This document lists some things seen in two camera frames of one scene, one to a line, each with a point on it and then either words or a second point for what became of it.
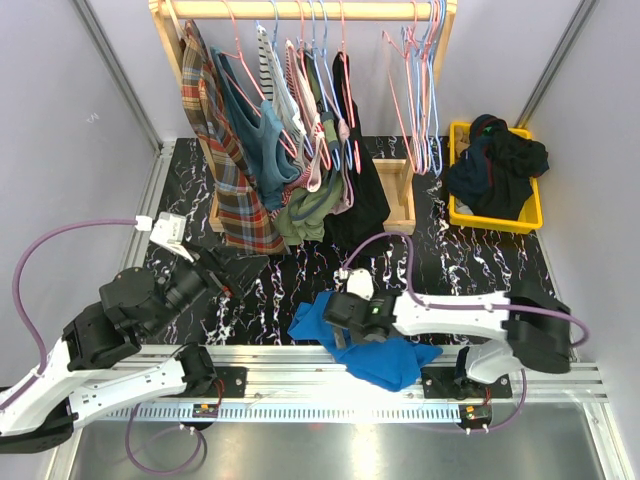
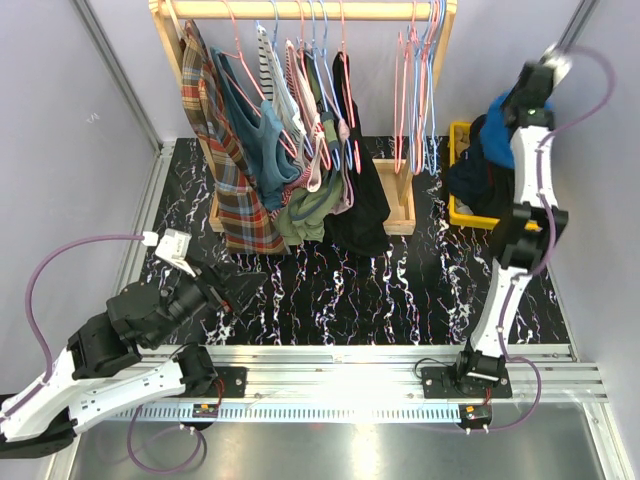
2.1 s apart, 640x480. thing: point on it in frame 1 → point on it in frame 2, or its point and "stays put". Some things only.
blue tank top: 388,361 → 495,137
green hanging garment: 303,216 stays put
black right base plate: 444,383 stays put
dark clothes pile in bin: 495,175 stays put
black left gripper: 239,272 → 239,289
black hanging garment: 351,231 stays put
